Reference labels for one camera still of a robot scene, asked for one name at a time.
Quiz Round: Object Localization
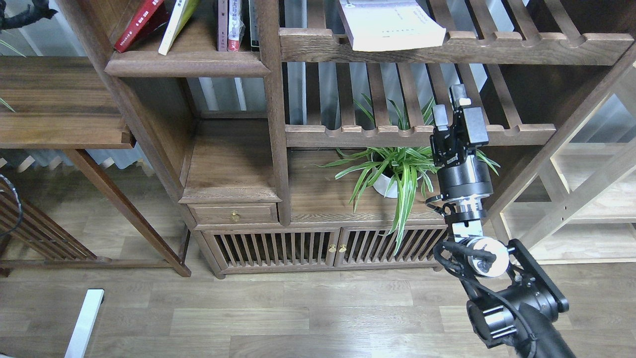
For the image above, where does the red cover book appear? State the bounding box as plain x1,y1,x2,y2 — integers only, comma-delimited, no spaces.
114,0,170,53

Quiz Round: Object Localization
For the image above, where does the white plant pot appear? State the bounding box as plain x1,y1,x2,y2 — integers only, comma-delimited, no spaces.
369,147,431,201

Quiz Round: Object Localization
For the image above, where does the yellow green cover book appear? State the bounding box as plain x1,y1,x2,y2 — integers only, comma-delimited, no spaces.
158,0,200,55

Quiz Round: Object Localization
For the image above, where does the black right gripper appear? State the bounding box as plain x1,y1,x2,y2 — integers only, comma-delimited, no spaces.
431,84,493,201

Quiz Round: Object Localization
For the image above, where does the pink spine upright book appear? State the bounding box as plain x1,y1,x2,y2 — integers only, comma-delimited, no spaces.
217,0,229,52

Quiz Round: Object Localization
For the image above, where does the green spider plant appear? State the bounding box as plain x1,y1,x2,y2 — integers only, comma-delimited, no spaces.
325,94,499,253

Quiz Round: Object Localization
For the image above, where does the dark wooden side table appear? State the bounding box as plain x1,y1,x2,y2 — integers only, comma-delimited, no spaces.
1,55,191,277

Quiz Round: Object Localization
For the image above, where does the white metal post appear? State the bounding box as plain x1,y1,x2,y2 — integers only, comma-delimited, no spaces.
64,288,105,358

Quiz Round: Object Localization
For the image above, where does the light wooden shelf frame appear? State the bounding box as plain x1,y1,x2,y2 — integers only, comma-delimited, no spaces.
491,65,636,264

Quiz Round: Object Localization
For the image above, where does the slatted wooden rack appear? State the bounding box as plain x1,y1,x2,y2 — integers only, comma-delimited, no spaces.
0,178,126,277

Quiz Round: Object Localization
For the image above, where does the dark upright book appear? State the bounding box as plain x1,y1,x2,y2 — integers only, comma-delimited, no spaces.
247,0,260,52

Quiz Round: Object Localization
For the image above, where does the dark wooden bookshelf cabinet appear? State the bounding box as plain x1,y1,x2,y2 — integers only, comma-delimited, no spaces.
59,0,635,278

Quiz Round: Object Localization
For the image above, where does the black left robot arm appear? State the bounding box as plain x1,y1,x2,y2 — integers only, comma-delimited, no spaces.
0,0,58,238

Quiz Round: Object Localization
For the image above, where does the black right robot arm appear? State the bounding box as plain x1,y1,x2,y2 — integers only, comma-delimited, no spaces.
426,85,574,358

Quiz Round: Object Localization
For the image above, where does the white lilac cover book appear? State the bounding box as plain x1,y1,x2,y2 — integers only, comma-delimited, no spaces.
339,0,447,52

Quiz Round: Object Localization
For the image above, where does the red white upright book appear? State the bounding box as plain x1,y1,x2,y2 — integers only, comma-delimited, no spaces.
227,0,244,52

